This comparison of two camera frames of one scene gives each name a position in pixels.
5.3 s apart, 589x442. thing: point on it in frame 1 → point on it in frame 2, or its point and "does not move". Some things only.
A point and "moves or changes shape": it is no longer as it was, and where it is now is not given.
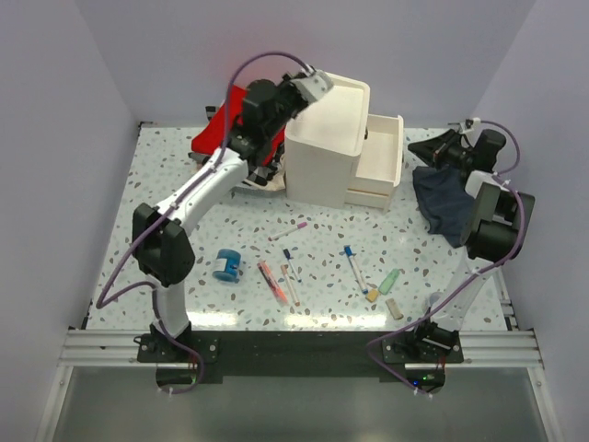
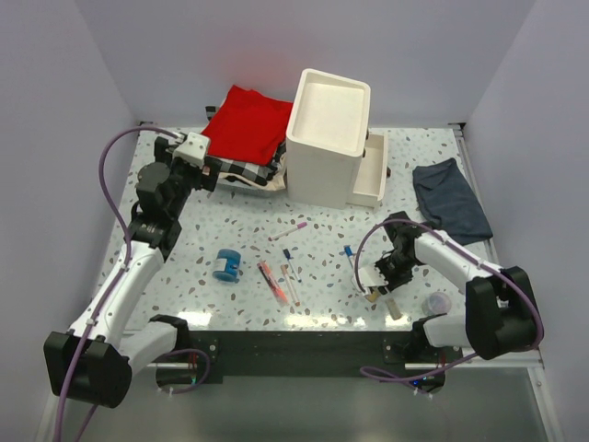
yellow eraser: [372, 295] does not move
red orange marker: [271, 279] does not move
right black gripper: [435, 148] → [392, 283]
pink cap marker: [299, 226] does not move
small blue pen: [288, 257] does not move
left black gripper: [287, 86] → [205, 181]
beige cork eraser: [394, 309] does not move
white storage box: [376, 169] moves or changes shape
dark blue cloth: [444, 202] does not move
